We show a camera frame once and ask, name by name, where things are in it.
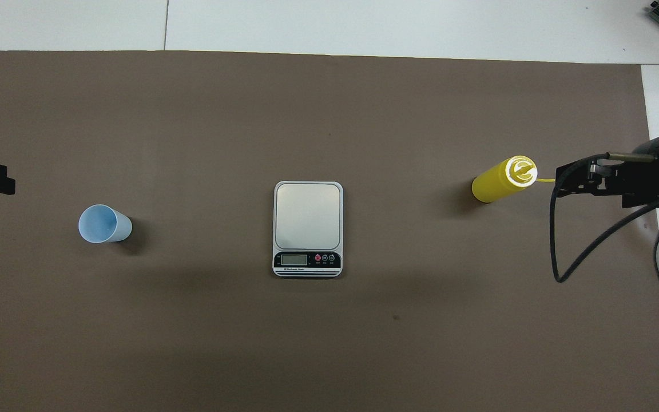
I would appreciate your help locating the light blue plastic cup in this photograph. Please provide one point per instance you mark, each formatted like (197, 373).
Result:
(100, 224)

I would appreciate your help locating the brown table mat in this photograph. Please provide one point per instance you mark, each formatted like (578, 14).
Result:
(306, 343)

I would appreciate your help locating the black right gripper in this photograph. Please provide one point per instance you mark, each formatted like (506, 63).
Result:
(644, 174)

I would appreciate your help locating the yellow squeeze bottle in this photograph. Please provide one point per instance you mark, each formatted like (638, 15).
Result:
(495, 186)

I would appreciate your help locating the silver digital kitchen scale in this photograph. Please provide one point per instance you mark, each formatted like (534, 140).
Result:
(306, 217)

